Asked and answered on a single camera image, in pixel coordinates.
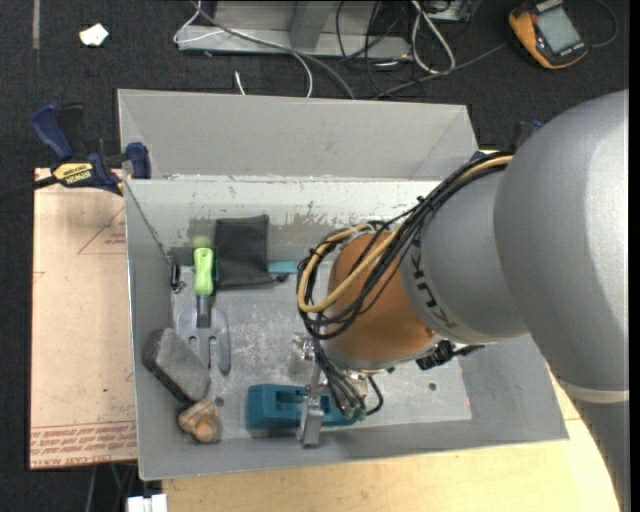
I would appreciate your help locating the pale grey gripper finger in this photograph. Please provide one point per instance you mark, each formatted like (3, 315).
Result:
(315, 384)
(311, 425)

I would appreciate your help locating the teal plastic tool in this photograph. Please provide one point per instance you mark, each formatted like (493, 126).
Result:
(272, 407)

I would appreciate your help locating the tan lumpy toy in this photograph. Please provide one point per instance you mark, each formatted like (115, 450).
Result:
(200, 420)

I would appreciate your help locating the teal flat strip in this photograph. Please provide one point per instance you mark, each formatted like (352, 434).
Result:
(284, 267)

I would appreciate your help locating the grey and black eraser block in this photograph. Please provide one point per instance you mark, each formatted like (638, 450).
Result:
(176, 361)

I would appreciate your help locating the black cloth pouch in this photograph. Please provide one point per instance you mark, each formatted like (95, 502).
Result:
(242, 252)

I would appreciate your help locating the small black metal clip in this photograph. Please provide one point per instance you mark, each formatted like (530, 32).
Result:
(175, 280)

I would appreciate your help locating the grey metal bin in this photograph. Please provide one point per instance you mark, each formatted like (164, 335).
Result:
(280, 150)

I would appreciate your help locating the brown cardboard board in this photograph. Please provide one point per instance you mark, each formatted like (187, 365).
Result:
(75, 325)

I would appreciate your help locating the black cylinder on white bracket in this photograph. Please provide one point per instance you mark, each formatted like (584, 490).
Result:
(434, 356)

